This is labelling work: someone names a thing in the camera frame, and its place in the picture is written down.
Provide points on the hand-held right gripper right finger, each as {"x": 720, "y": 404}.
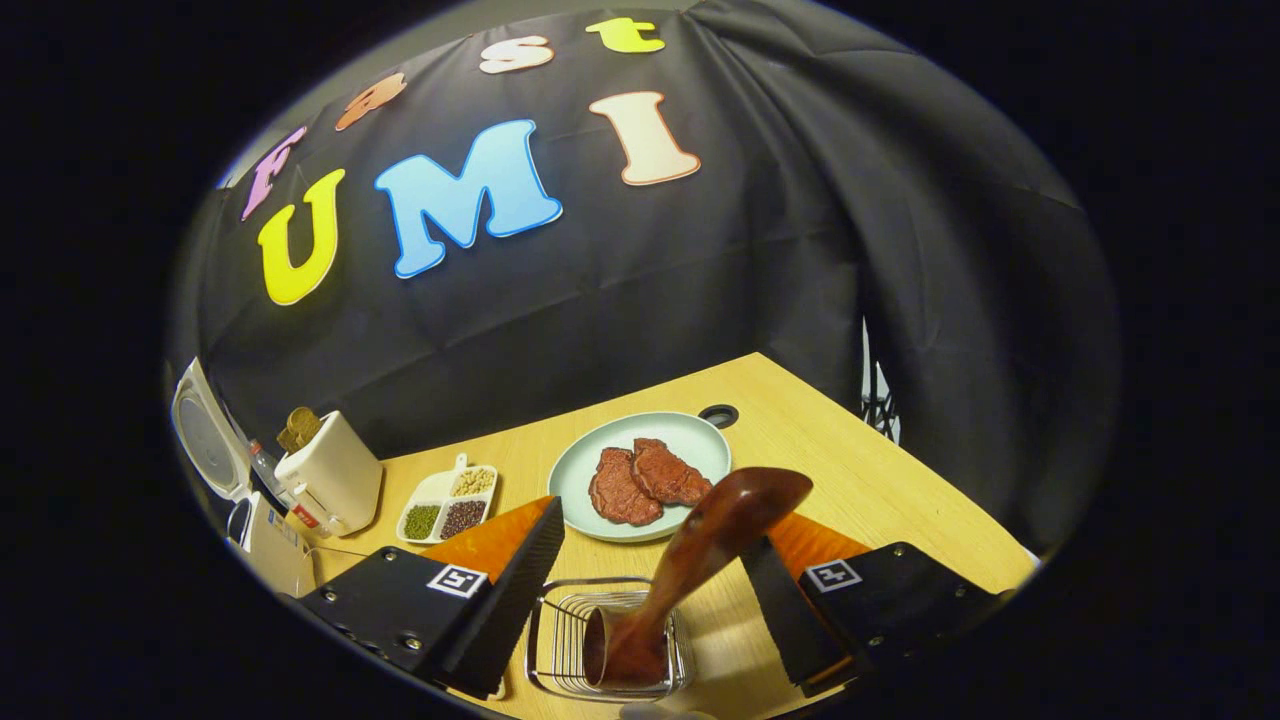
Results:
{"x": 790, "y": 620}

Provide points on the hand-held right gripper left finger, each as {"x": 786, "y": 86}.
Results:
{"x": 515, "y": 600}

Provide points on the brown wooden spoon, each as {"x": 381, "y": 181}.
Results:
{"x": 720, "y": 520}

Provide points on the white rice cooker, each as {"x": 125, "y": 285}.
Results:
{"x": 270, "y": 545}

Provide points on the pile of red beans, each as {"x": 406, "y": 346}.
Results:
{"x": 463, "y": 520}

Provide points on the pile of green mung beans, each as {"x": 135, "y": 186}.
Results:
{"x": 421, "y": 522}

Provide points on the pile of soybeans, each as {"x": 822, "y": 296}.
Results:
{"x": 473, "y": 482}

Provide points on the white divided tray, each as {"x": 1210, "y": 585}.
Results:
{"x": 430, "y": 490}

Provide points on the pale green plate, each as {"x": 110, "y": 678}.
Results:
{"x": 690, "y": 440}

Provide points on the white toaster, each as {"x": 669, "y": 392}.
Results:
{"x": 335, "y": 480}

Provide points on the black table grommet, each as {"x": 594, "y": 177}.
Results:
{"x": 705, "y": 415}

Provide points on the red label plastic water bottle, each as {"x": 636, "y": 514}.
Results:
{"x": 300, "y": 515}

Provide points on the brown toast slice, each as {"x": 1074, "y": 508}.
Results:
{"x": 288, "y": 435}
{"x": 305, "y": 422}

